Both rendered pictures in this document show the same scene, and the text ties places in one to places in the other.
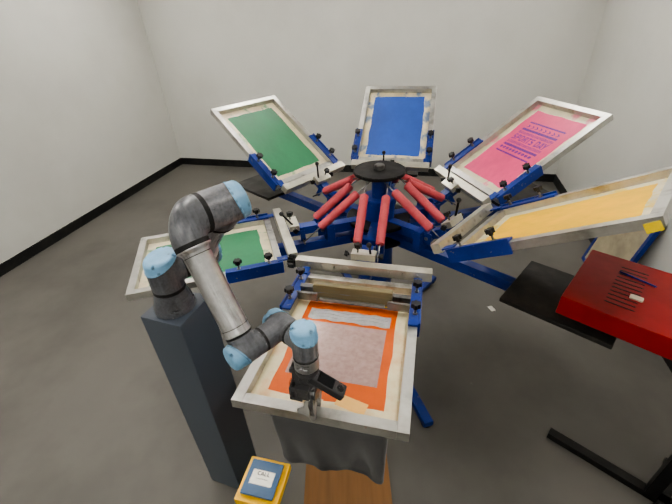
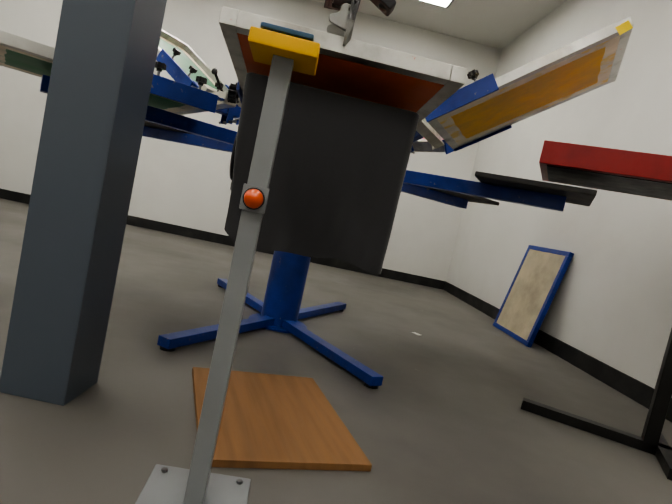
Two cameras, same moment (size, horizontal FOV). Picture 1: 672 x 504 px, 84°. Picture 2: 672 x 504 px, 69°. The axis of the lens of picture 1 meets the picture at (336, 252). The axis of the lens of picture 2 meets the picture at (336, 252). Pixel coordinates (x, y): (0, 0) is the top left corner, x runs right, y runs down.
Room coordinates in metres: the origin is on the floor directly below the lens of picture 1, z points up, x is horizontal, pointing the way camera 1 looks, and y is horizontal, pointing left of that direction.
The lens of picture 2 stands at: (-0.41, 0.42, 0.66)
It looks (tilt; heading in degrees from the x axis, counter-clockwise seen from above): 5 degrees down; 339
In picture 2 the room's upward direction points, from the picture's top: 12 degrees clockwise
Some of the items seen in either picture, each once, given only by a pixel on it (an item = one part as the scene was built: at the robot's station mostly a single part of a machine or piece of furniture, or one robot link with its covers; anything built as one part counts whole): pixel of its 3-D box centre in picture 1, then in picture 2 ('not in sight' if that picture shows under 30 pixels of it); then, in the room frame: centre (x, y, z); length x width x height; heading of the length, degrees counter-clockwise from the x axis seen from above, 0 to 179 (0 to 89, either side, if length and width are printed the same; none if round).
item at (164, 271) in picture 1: (165, 269); not in sight; (1.10, 0.61, 1.37); 0.13 x 0.12 x 0.14; 134
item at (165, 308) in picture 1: (172, 295); not in sight; (1.09, 0.62, 1.25); 0.15 x 0.15 x 0.10
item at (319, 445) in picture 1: (328, 442); (317, 177); (0.80, 0.06, 0.74); 0.45 x 0.03 x 0.43; 75
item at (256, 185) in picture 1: (307, 201); (213, 141); (2.57, 0.20, 0.91); 1.34 x 0.41 x 0.08; 45
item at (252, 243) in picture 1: (231, 235); (139, 72); (1.86, 0.60, 1.05); 1.08 x 0.61 x 0.23; 105
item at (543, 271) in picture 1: (475, 268); (435, 179); (1.63, -0.76, 0.91); 1.34 x 0.41 x 0.08; 45
